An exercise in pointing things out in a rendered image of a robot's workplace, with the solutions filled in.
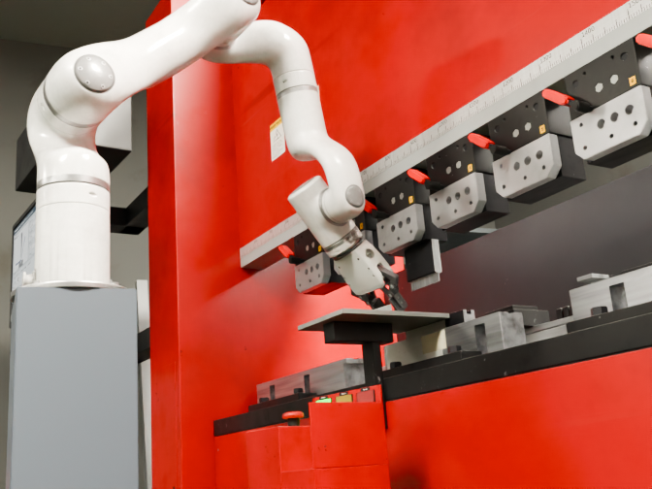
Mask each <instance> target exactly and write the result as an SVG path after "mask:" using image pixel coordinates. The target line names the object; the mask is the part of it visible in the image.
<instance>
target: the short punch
mask: <svg viewBox="0 0 652 489"><path fill-rule="evenodd" d="M405 259H406V268H407V282H408V283H410V284H411V292H412V291H415V290H417V289H420V288H423V287H425V286H428V285H431V284H433V283H436V282H438V281H440V273H441V272H442V269H441V261H440V246H439V240H435V239H430V240H428V241H426V242H424V243H422V244H418V245H416V246H414V247H412V248H409V249H407V250H405Z"/></svg>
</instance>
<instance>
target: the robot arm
mask: <svg viewBox="0 0 652 489"><path fill-rule="evenodd" d="M260 6H261V4H260V0H190V1H188V2H187V3H186V4H184V5H183V6H182V7H180V8H179V9H177V10H176V11H175V12H173V13H172V14H170V15H169V16H167V17H165V18H164V19H162V20H161V21H159V22H157V23H156V24H154V25H152V26H151V27H149V28H147V29H145V30H143V31H141V32H139V33H137V34H135V35H133V36H131V37H129V38H126V39H123V40H119V41H113V42H106V43H98V44H93V45H89V46H85V47H81V48H78V49H74V50H72V51H70V52H69V53H67V54H65V55H64V56H63V57H61V58H60V59H59V60H58V61H57V62H56V63H55V64H54V66H53V67H52V68H51V70H50V71H49V73H48V75H47V76H46V78H45V79H44V80H43V82H42V83H41V85H40V86H39V88H38V89H37V91H36V92H35V94H34V96H33V98H32V100H31V103H30V106H29V110H28V116H27V135H28V140H29V143H30V145H31V148H32V151H33V153H34V156H35V158H36V162H37V194H36V231H35V267H34V271H33V273H32V275H27V274H26V272H23V276H22V286H21V287H71V288H121V289H127V288H125V287H123V286H120V285H118V282H112V283H110V170H109V167H108V164H107V163H106V161H105V160H104V159H103V158H102V157H101V156H100V155H99V154H98V152H97V149H96V144H95V136H96V131H97V128H98V126H99V125H100V124H101V123H102V121H103V120H104V119H105V118H106V117H107V116H108V115H109V114H110V113H111V112H112V111H113V110H115V109H116V108H117V107H118V106H119V105H120V104H122V103H123V102H124V101H125V100H127V99H128V98H129V97H131V96H132V95H134V94H136V93H138V92H140V91H142V90H145V89H148V88H151V87H153V86H155V85H157V84H159V83H161V82H163V81H165V80H167V79H168V78H170V77H172V76H174V75H175V74H177V73H179V72H181V71H182V70H184V69H185V68H187V67H188V66H190V65H191V64H193V63H194V62H196V61H197V60H199V59H200V58H202V59H204V60H207V61H209V62H213V63H220V64H261V65H265V66H267V67H268V68H269V69H270V71H271V73H272V77H273V82H274V87H275V92H276V97H277V104H278V109H279V113H280V118H281V122H282V127H283V131H284V136H285V141H286V144H287V147H288V150H289V152H290V154H291V155H292V156H293V158H295V159H296V160H299V161H312V160H317V161H318V162H319V163H320V164H321V166H322V167H323V169H324V172H325V175H326V178H327V180H328V185H329V186H328V185H327V184H326V182H325V181H324V179H323V178H322V177H321V176H316V177H313V178H311V179H309V180H307V181H306V182H304V183H303V184H302V185H300V186H299V187H298V188H296V189H295V190H294V191H293V192H292V193H291V194H290V195H289V197H288V201H289V203H290V204H291V206H292V207H293V208H294V210H295V211H296V212H297V214H298V215H299V216H300V217H301V218H302V220H303V221H304V222H305V224H306V225H307V226H308V228H309V229H310V231H311V232H312V234H313V235H314V236H315V238H316V239H317V241H318V242H319V243H320V245H321V246H322V247H323V249H324V250H325V252H326V253H327V254H328V256H329V257H330V258H332V257H333V259H334V262H335V264H336V266H337V268H338V269H339V271H340V273H341V275H342V277H343V278H344V280H345V282H346V283H347V284H348V286H349V287H350V290H351V295H352V296H354V297H357V298H359V299H360V300H362V301H364V302H365V303H366V305H367V306H370V307H371V308H372V310H375V309H378V308H381V307H384V306H385V304H384V303H383V302H382V300H381V299H380V298H379V297H376V294H375V290H377V289H380V290H381V291H382V292H383V293H385V294H386V295H387V296H388V297H389V299H388V300H389V302H390V304H391V305H392V306H393V308H394V309H395V310H399V311H404V310H405V309H406V308H407V307H408V304H407V302H406V301H405V299H404V298H403V297H402V295H401V294H400V292H399V287H398V285H399V282H398V281H399V275H398V274H396V273H394V271H393V270H392V268H391V267H390V266H389V264H388V263H387V262H386V260H385V259H384V258H383V257H382V256H381V254H380V253H379V252H378V251H377V250H376V249H375V248H374V247H373V246H372V245H371V244H370V243H369V242H368V241H367V240H363V238H360V237H361V236H362V233H361V232H360V230H359V229H358V227H357V226H356V225H355V223H354V222H353V220H352V219H353V218H355V217H357V216H358V215H359V214H360V213H361V212H362V211H363V209H364V208H365V192H364V187H363V183H362V179H361V175H360V172H359V169H358V166H357V163H356V161H355V159H354V157H353V156H352V154H351V153H350V152H349V151H348V150H347V149H346V148H345V147H343V146H342V145H340V144H339V143H337V142H335V141H333V140H332V139H330V138H329V136H328V135H327V131H326V127H325V122H324V117H323V113H322V109H321V104H320V99H319V94H318V89H317V84H316V80H315V75H314V71H313V67H312V62H311V58H310V51H309V48H308V46H307V44H306V42H305V40H304V39H303V38H302V37H301V36H300V35H299V34H298V33H297V32H296V31H294V30H293V29H291V28H290V27H288V26H286V25H284V24H282V23H280V22H277V21H273V20H256V19H257V17H258V15H259V12H260ZM255 20H256V21H255ZM384 281H385V282H384ZM386 285H388V286H389V289H388V288H386V287H385V286H386ZM369 293H370V294H369Z"/></svg>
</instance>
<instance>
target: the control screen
mask: <svg viewBox="0 0 652 489"><path fill-rule="evenodd" d="M35 231H36V206H35V207H34V208H33V209H32V211H31V212H30V213H29V214H28V215H27V216H26V217H25V218H24V219H23V220H22V221H21V223H20V224H19V225H18V226H17V228H16V229H15V233H14V262H13V290H15V289H16V288H17V287H18V286H22V276H23V272H26V274H27V275H32V273H33V271H34V267H35ZM18 276H19V282H17V277H18ZM13 290H12V291H13Z"/></svg>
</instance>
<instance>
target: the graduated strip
mask: <svg viewBox="0 0 652 489"><path fill-rule="evenodd" d="M651 7H652V0H630V1H629V2H627V3H626V4H624V5H623V6H621V7H619V8H618V9H616V10H615V11H613V12H612V13H610V14H608V15H607V16H605V17H603V18H602V19H600V20H598V21H597V22H595V23H594V24H592V25H591V26H589V27H587V28H586V29H584V30H583V31H581V32H580V33H578V34H576V35H575V36H573V37H572V38H570V39H569V40H567V41H565V42H564V43H562V44H561V45H559V46H558V47H556V48H555V49H553V50H552V51H550V52H549V53H547V54H545V55H544V56H542V57H541V58H539V59H538V60H536V61H534V62H533V63H531V64H530V65H528V66H527V67H525V68H523V69H522V70H520V71H519V72H517V73H516V74H514V75H512V76H511V77H509V78H508V79H506V80H505V81H502V82H501V83H499V84H498V85H496V86H495V87H493V88H491V89H490V90H488V91H487V92H485V93H484V94H482V95H480V96H479V97H477V98H476V99H474V100H473V101H471V102H470V103H469V104H467V105H466V106H464V107H463V108H461V109H459V110H458V111H456V112H455V113H453V114H451V115H449V116H448V117H446V118H445V119H443V120H442V121H440V122H438V123H437V124H435V125H434V126H432V127H431V128H429V129H427V130H426V131H424V132H423V133H421V134H420V135H418V136H416V137H415V138H413V139H412V140H410V141H409V142H407V143H405V144H404V145H402V146H401V147H399V148H397V149H395V150H394V151H392V152H391V153H389V154H388V155H386V156H384V157H383V158H381V159H380V160H378V161H377V162H375V163H374V164H373V165H371V166H370V167H368V168H367V169H365V170H363V171H362V172H360V175H361V179H362V183H364V182H366V181H367V180H369V179H371V178H373V177H375V176H376V175H378V174H379V173H381V172H383V171H384V170H386V169H388V168H389V167H391V166H393V165H394V164H396V163H397V162H399V161H401V160H402V159H404V158H406V157H407V156H409V155H410V154H412V153H414V152H415V151H417V150H419V149H420V148H422V147H424V146H426V145H427V144H429V143H430V142H431V141H433V140H435V139H436V138H438V137H439V136H441V135H443V134H444V133H446V132H448V131H449V130H451V129H453V128H454V127H456V126H457V125H459V124H461V123H462V122H464V121H466V120H467V119H469V118H470V117H472V116H474V115H475V114H478V113H479V112H481V111H483V110H484V109H486V108H487V107H489V106H491V105H492V104H494V103H496V102H497V101H499V100H501V99H502V98H504V97H505V96H507V95H508V94H509V93H511V92H513V91H514V90H516V89H517V88H519V87H521V86H522V85H524V84H526V83H527V82H530V81H531V80H533V79H534V78H536V77H538V76H539V75H541V74H543V73H544V72H546V71H547V70H549V69H551V68H552V67H554V66H556V65H557V64H559V63H561V62H562V61H564V60H565V59H567V58H569V57H570V56H572V55H574V54H575V53H577V52H578V51H580V50H582V49H584V48H586V47H587V46H589V45H591V44H592V43H594V42H595V41H597V40H598V39H599V38H601V37H603V36H604V35H606V34H607V33H609V32H611V31H612V30H614V29H616V28H617V27H619V26H621V25H622V24H624V23H625V22H627V21H629V20H630V19H632V18H634V17H635V16H637V15H639V14H641V13H642V12H644V11H646V10H647V9H649V8H651ZM301 221H302V218H301V217H300V216H299V215H298V214H297V213H295V214H293V215H292V216H290V217H288V218H287V219H285V220H284V221H282V222H281V223H280V224H278V225H277V226H275V227H274V228H272V229H271V230H269V231H267V232H266V233H264V234H263V235H261V236H260V237H258V238H256V239H255V240H253V241H252V242H250V243H249V244H246V245H245V246H243V247H242V248H240V257H241V258H242V257H244V256H246V255H247V254H249V253H250V252H251V251H253V250H255V249H256V248H258V247H259V246H261V245H263V244H265V243H267V242H268V241H270V240H271V239H273V238H275V237H276V236H278V235H280V234H281V233H283V232H285V231H286V230H288V229H289V228H291V227H293V226H294V225H296V224H298V223H299V222H301Z"/></svg>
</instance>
